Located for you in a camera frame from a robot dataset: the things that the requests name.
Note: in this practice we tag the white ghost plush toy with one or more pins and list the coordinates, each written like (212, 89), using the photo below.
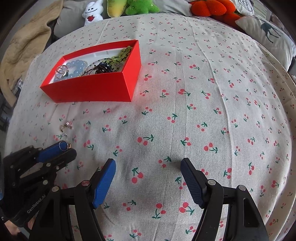
(93, 12)

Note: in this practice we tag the orange pumpkin plush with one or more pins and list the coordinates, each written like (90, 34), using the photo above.
(220, 10)

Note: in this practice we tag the person's left hand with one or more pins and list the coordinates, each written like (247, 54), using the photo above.
(14, 230)

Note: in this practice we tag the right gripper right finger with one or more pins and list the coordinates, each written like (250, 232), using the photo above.
(244, 221)

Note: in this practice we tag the yellow green plush toy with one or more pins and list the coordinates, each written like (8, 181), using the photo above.
(115, 8)

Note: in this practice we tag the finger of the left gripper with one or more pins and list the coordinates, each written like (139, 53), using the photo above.
(30, 156)
(57, 162)

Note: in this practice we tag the cherry print bed sheet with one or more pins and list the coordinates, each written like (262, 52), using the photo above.
(205, 92)

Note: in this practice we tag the grey swirl print pillow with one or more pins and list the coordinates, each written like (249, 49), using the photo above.
(247, 7)

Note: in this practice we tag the red cardboard box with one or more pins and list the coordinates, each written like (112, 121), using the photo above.
(114, 86)

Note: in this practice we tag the gold flower earring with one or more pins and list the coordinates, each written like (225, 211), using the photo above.
(65, 126)

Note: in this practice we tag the beige quilted blanket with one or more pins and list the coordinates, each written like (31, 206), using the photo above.
(27, 43)

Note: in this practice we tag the white deer print pillow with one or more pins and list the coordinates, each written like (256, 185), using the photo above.
(277, 42)

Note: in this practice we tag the green frog plush toy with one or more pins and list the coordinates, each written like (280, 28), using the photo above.
(137, 7)

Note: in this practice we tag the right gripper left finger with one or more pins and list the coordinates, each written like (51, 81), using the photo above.
(53, 221)

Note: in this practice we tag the gold hair claw clip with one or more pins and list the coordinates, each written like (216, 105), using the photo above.
(61, 71)

